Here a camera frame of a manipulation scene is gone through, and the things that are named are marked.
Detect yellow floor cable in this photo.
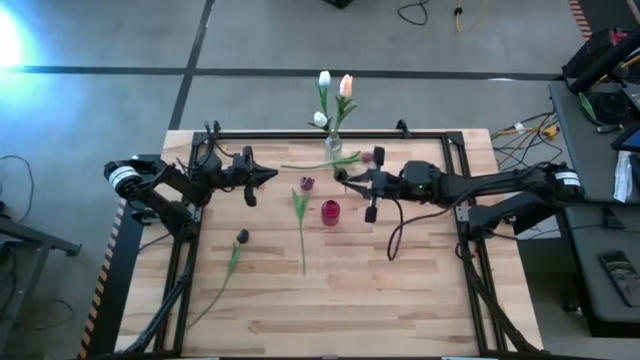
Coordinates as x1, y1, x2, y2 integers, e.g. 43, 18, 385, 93
452, 0, 491, 34

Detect black hazard-striped floor mat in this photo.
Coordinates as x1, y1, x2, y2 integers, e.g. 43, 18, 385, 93
78, 153, 164, 360

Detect black artificial tulip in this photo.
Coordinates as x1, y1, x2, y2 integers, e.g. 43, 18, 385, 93
187, 228, 251, 330

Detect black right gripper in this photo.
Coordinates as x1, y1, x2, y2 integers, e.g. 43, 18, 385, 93
333, 145, 404, 224

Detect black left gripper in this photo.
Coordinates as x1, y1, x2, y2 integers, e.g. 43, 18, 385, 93
233, 146, 279, 208

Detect white artificial tulip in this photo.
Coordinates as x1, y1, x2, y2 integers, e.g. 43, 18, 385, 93
315, 70, 337, 141
308, 110, 335, 139

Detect peach artificial tulip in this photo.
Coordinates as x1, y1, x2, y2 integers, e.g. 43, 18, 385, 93
330, 73, 359, 141

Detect tablet with blue screen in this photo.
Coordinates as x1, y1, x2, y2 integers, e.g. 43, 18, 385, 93
610, 124, 640, 154

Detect dark grey side desk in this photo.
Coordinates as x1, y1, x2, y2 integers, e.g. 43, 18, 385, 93
548, 79, 640, 337

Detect black aluminium table frame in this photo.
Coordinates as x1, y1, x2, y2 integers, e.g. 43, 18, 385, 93
115, 129, 544, 359

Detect black metal side table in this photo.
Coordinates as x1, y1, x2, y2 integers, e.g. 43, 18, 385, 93
0, 214, 83, 351

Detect pink-red artificial tulip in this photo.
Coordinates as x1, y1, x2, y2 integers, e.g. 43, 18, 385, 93
280, 150, 376, 172

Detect black floor cable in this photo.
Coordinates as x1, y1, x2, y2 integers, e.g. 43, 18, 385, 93
397, 0, 430, 27

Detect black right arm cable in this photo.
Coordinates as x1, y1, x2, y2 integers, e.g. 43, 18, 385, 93
387, 197, 469, 262

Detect clear ribbed glass vase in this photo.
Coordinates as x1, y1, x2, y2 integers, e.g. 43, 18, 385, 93
324, 130, 344, 162

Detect black stand pole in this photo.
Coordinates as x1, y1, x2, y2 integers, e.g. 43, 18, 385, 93
562, 27, 640, 96

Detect red ribbed glass vase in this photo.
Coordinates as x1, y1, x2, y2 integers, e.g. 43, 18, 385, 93
320, 199, 342, 227

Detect dark purple-red artificial tulip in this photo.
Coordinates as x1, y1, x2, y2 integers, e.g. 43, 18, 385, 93
291, 175, 316, 277

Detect white papers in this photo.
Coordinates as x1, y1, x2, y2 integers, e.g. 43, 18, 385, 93
613, 149, 635, 204

